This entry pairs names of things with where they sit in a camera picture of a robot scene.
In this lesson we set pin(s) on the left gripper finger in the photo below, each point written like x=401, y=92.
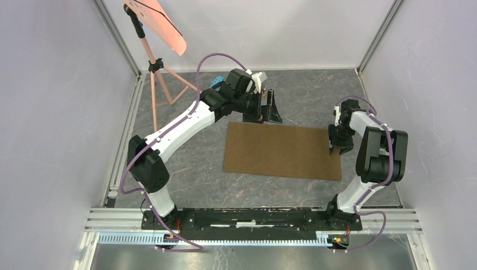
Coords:
x=269, y=110
x=264, y=93

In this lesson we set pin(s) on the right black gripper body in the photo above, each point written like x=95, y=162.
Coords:
x=341, y=135

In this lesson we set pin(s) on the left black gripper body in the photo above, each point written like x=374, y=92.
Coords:
x=252, y=108

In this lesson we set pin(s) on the brown cloth napkin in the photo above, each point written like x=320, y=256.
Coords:
x=280, y=151

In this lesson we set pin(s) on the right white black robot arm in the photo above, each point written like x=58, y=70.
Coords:
x=381, y=158

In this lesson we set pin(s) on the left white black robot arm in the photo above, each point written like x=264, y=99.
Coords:
x=241, y=91

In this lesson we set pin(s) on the colourful toy block structure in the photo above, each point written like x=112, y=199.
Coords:
x=216, y=80

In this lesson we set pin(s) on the pink music stand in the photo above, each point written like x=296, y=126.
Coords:
x=158, y=36

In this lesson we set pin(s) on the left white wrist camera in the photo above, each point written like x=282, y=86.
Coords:
x=258, y=78

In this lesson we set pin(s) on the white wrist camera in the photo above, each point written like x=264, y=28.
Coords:
x=258, y=78
x=337, y=114

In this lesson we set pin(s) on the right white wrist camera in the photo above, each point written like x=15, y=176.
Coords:
x=337, y=114

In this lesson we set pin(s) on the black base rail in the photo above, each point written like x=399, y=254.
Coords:
x=252, y=223

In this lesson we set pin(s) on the white slotted cable duct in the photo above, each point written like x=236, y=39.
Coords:
x=166, y=239

